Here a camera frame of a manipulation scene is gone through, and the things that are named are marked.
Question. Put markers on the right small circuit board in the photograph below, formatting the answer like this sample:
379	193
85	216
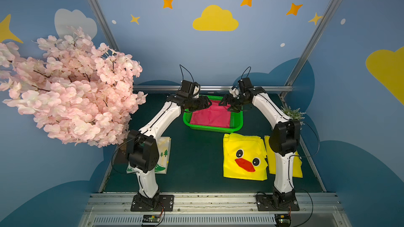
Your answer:
282	220

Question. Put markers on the aluminium front rail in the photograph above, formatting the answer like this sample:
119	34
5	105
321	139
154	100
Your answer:
214	210

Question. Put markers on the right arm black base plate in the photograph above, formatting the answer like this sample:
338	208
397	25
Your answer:
265	202

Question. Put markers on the yellow duck face raincoat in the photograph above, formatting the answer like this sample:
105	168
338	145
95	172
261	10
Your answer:
244	157

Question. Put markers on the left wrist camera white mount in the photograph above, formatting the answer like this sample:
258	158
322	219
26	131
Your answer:
196	90

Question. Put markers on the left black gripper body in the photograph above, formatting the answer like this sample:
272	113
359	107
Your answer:
200	103

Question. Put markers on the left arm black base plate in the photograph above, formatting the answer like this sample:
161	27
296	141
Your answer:
164	202

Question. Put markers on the pink cherry blossom tree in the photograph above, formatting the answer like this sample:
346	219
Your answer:
78	93

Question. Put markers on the small potted green plant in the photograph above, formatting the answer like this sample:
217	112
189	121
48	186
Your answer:
294	114

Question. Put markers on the aluminium frame post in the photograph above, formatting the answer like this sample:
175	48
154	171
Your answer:
314	39
102	21

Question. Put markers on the back aluminium frame bar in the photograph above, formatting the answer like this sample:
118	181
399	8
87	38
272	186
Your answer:
207	89

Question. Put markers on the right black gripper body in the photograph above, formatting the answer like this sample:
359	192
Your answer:
233	101

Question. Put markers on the plain yellow raincoat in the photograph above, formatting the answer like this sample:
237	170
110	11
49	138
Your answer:
297	163

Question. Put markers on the right aluminium frame post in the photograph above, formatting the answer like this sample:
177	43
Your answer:
314	39

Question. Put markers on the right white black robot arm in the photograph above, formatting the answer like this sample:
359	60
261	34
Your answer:
283	141

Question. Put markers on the white green dinosaur raincoat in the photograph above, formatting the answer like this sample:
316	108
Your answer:
164	145

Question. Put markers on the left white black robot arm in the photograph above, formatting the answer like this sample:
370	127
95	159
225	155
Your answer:
142	150

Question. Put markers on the left small circuit board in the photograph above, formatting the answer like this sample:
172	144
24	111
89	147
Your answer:
151	219

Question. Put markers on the pink raincoat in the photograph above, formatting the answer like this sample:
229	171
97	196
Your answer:
214	116

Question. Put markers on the left aluminium frame post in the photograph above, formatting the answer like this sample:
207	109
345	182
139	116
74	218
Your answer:
102	21

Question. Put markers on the small circuit board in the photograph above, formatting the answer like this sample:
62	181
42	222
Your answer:
282	220
151	219

